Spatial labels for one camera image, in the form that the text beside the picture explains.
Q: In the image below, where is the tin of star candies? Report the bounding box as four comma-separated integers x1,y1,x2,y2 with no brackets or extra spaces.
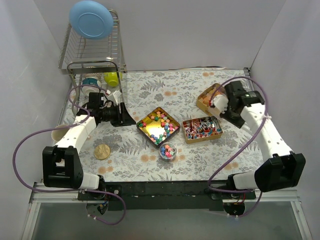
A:
136,107,181,149

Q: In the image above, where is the tin of lollipops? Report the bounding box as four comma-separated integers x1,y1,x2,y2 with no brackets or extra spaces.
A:
182,116,223,144

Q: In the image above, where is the clear glass bowl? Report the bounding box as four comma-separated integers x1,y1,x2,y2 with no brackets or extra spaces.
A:
159,142,178,162

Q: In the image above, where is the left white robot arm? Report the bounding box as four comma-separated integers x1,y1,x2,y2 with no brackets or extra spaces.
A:
42,92,136,200

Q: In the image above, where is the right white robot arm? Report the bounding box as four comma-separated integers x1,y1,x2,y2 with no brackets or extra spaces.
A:
219,77,306,199

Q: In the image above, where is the yellow-green bowl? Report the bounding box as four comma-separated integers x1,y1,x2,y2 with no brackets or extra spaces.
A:
103,72,123,88

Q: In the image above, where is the gold round lid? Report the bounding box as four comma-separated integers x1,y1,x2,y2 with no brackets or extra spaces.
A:
94,144,111,160

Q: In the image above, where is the teal and white bowl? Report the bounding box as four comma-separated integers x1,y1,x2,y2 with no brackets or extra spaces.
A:
81,76,102,97

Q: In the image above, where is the patterned small bowl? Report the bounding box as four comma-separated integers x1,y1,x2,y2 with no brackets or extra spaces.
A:
84,66,97,78

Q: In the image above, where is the floral table mat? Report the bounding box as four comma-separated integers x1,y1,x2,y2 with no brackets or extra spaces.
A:
79,69,263,182

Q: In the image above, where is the beige paper cup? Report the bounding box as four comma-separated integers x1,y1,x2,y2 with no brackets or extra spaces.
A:
51,124,69,143

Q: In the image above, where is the metal dish rack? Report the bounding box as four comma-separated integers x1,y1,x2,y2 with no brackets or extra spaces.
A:
57,8,128,126

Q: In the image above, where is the blue plate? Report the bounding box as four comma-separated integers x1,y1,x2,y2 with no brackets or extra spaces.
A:
68,0,114,39

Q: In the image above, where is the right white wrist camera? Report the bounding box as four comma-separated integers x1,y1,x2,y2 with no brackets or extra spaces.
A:
208,94,229,119

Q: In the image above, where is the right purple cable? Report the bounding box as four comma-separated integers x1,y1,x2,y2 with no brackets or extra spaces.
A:
206,76,270,217

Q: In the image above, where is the purple cable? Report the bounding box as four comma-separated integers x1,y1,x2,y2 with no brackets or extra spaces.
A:
206,76,270,217
12,84,127,225

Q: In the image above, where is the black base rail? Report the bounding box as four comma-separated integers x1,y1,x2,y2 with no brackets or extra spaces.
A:
77,178,258,211

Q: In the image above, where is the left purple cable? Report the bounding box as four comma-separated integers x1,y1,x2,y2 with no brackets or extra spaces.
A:
12,84,127,225

